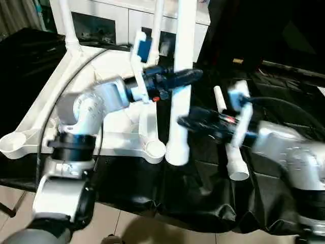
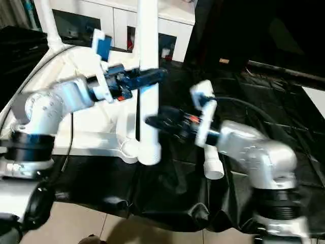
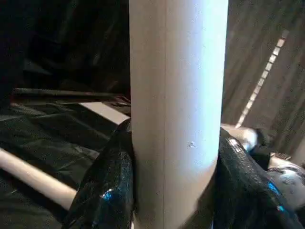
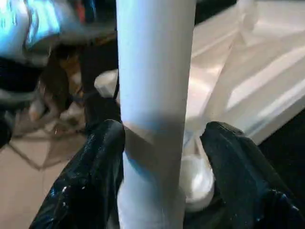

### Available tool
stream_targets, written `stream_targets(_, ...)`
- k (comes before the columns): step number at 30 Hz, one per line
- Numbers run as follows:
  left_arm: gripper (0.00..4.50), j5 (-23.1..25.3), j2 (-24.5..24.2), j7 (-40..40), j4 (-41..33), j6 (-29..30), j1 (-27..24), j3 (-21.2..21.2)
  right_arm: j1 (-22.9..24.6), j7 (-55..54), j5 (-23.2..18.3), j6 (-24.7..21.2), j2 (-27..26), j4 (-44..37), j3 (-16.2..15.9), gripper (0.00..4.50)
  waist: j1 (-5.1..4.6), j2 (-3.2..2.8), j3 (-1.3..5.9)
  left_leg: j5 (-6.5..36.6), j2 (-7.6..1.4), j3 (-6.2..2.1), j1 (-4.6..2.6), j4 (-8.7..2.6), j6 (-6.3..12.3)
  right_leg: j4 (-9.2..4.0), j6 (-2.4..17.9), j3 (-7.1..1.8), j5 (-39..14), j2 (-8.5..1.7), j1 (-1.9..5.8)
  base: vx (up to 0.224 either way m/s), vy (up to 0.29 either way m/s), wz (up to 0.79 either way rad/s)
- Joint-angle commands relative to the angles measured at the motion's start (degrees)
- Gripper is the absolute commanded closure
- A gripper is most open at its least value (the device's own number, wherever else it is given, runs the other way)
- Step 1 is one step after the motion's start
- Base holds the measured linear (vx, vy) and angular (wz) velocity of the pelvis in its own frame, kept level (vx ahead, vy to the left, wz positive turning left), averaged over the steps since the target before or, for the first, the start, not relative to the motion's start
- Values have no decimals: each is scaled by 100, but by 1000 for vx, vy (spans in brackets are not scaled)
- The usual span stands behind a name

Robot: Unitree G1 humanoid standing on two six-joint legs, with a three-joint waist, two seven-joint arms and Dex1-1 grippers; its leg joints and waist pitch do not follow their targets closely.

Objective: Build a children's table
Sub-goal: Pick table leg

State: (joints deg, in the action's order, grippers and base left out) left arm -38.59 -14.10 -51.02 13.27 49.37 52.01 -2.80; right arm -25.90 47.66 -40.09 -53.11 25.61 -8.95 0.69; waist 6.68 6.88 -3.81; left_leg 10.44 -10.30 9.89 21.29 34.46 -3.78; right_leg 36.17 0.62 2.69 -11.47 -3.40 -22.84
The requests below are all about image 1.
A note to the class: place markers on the white plastic table leg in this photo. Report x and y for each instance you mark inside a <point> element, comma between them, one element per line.
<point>184,38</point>
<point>236,162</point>
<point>67,23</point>
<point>157,25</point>

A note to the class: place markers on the white plastic table top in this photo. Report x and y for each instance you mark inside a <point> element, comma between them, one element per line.
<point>76,76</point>

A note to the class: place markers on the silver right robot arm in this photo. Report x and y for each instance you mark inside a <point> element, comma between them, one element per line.
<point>292,152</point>

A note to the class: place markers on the small yellow label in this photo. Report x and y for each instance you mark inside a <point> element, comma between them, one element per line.
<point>238,61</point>

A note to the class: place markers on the white cabinet with glass doors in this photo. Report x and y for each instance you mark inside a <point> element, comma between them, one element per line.
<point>122,15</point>

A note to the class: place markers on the black plastic mat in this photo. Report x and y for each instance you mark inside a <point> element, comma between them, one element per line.
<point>203,198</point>

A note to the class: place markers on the dark cabinet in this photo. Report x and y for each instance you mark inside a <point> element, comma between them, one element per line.
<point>266,25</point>

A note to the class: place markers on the white board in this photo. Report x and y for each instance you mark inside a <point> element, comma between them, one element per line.
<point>322,90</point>

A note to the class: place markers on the grey curtain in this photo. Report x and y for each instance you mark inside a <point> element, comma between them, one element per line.
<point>15,15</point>

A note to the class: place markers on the black work table frame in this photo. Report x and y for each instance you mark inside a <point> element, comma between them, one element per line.
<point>7,208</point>

